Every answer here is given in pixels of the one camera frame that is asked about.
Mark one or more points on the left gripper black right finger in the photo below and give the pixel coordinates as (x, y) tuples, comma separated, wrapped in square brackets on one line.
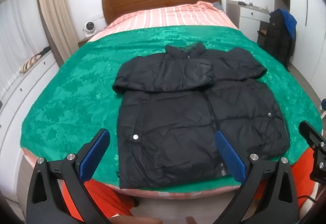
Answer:
[(267, 193)]

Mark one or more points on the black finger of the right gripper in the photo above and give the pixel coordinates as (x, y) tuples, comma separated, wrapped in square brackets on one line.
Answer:
[(317, 142)]

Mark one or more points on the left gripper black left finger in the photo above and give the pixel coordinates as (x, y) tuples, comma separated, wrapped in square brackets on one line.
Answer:
[(57, 192)]

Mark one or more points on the black puffer jacket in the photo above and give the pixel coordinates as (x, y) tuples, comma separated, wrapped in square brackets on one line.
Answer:
[(174, 102)]

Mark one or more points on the orange red blanket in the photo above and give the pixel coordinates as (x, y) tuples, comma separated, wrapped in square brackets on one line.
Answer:
[(113, 204)]

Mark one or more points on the black coat on chair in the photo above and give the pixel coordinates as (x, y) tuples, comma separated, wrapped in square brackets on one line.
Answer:
[(277, 40)]

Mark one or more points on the white window-side cabinet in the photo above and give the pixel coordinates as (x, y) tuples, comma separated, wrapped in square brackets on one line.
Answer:
[(30, 86)]

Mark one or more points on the green patterned bedspread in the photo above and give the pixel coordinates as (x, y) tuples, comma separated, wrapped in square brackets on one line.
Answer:
[(80, 99)]

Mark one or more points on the blue garment on chair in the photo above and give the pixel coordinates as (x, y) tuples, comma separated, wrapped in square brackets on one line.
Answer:
[(289, 20)]

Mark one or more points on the white wardrobe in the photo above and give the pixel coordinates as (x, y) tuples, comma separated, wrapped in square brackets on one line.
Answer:
[(309, 53)]

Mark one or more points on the white desk with drawers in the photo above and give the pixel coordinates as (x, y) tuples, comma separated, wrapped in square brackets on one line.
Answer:
[(246, 18)]

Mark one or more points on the striped folded cloth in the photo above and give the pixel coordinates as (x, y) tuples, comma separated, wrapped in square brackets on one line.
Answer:
[(28, 64)]

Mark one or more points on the white sheer curtain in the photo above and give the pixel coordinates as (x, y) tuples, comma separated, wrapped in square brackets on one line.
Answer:
[(22, 36)]

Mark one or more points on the pink plaid bed sheet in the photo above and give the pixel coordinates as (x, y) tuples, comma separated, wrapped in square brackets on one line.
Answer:
[(200, 13)]

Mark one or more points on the small white fan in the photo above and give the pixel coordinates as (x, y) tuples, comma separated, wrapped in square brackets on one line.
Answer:
[(89, 29)]

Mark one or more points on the beige curtain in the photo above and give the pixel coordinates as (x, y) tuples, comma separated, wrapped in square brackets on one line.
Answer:
[(59, 28)]

